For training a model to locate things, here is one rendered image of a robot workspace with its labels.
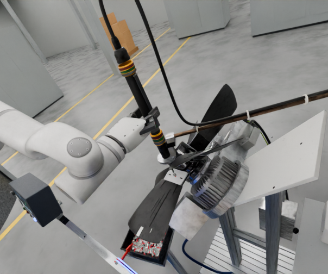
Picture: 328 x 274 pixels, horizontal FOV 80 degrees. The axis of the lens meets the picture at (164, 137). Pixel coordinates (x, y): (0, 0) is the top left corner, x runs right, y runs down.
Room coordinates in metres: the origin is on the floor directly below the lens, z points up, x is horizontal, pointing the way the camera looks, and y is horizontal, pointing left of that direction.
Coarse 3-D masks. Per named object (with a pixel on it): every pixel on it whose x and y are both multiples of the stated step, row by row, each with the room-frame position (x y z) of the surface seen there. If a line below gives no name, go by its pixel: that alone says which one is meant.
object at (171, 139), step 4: (172, 132) 0.55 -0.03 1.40; (172, 136) 0.53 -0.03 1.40; (168, 140) 0.53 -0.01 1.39; (172, 140) 0.52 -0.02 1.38; (168, 144) 0.53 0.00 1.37; (172, 144) 0.52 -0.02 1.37; (168, 148) 0.53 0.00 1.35; (172, 148) 0.53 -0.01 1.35; (172, 152) 0.53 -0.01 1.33; (160, 156) 0.56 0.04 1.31; (172, 156) 0.53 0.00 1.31; (160, 160) 0.54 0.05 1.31; (164, 160) 0.53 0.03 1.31; (168, 160) 0.52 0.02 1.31; (172, 160) 0.52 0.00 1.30; (164, 164) 0.52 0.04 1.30
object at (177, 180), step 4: (168, 172) 0.58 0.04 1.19; (172, 172) 0.57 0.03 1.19; (176, 172) 0.56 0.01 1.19; (180, 172) 0.55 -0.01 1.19; (184, 172) 0.55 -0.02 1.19; (168, 176) 0.57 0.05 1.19; (172, 176) 0.56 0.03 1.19; (176, 176) 0.55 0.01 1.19; (180, 176) 0.54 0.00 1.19; (184, 176) 0.53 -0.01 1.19; (168, 180) 0.55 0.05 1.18; (172, 180) 0.54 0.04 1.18; (176, 180) 0.53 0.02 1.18; (180, 180) 0.52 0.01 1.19; (184, 180) 0.51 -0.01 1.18; (180, 184) 0.50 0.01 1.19
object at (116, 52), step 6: (114, 42) 0.54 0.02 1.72; (120, 48) 0.54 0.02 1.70; (114, 54) 0.54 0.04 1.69; (120, 54) 0.53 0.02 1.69; (126, 54) 0.54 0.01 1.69; (120, 60) 0.53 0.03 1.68; (126, 60) 0.53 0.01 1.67; (162, 144) 0.53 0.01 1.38; (162, 150) 0.53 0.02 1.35; (162, 156) 0.54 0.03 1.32; (168, 156) 0.54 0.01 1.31
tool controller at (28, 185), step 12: (24, 180) 0.88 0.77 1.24; (36, 180) 0.85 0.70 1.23; (12, 192) 0.86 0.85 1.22; (24, 192) 0.77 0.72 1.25; (36, 192) 0.74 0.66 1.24; (48, 192) 0.76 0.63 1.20; (24, 204) 0.77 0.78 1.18; (36, 204) 0.72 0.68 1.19; (48, 204) 0.74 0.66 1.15; (60, 204) 0.79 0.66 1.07; (36, 216) 0.69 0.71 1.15; (48, 216) 0.71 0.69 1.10
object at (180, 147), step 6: (180, 144) 0.63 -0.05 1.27; (186, 144) 0.64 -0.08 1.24; (180, 150) 0.61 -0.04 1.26; (186, 150) 0.60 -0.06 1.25; (192, 150) 0.61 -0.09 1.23; (186, 162) 0.57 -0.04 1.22; (192, 162) 0.57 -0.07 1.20; (198, 162) 0.57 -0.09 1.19; (204, 162) 0.55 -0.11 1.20; (174, 168) 0.59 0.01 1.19; (180, 168) 0.57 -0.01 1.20; (186, 168) 0.57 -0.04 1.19; (192, 168) 0.56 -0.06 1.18; (198, 168) 0.53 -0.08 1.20; (192, 174) 0.53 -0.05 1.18; (186, 180) 0.55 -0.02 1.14
